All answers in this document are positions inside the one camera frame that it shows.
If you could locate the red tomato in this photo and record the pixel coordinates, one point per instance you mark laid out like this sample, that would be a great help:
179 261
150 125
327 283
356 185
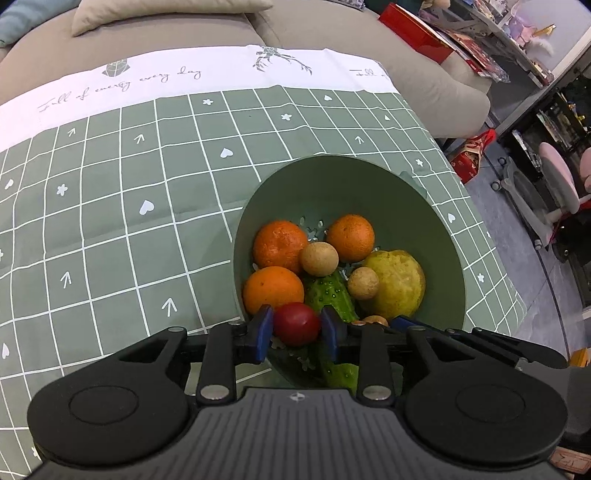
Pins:
298 324

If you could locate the red box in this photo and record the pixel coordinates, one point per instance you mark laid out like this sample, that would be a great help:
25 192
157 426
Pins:
411 30

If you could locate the brown longan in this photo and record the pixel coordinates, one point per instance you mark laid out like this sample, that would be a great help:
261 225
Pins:
363 284
318 259
375 320

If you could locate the light blue pillow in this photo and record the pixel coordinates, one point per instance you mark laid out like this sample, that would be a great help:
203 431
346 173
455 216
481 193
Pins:
5 32

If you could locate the red gift bag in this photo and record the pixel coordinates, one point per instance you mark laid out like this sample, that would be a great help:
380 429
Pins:
471 157

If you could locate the pink chair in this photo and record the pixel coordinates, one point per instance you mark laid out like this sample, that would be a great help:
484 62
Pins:
561 184

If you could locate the pile of magazines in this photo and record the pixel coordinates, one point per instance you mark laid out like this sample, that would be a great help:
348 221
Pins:
475 55

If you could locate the orange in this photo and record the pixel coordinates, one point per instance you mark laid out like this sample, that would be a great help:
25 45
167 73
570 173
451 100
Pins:
272 290
351 237
278 247

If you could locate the dark shelf unit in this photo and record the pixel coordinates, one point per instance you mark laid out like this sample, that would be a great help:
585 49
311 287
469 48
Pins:
558 120

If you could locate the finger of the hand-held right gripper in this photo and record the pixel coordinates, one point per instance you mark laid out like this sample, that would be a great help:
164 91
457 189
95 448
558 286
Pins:
401 321
508 346

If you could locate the green colander bowl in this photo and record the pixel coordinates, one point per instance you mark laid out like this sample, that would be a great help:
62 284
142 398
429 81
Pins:
323 194

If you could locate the green checked tablecloth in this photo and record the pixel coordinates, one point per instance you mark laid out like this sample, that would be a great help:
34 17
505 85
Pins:
138 161

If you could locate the green cucumber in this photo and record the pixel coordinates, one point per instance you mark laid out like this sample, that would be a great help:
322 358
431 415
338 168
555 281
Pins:
330 295

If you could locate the beige pillow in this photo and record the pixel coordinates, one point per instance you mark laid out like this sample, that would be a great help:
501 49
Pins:
161 14

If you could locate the yellow pear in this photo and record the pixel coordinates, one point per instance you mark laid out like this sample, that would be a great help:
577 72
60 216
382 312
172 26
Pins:
399 286

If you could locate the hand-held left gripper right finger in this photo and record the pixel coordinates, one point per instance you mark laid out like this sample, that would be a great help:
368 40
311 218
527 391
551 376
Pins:
328 334

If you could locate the cluttered grey shelf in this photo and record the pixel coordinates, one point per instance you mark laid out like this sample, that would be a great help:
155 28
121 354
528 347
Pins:
531 27

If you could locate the beige sofa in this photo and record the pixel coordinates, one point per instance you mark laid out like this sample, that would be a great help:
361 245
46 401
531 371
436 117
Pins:
323 27

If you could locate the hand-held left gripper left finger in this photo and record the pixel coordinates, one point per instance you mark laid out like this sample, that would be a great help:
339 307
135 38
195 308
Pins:
263 330

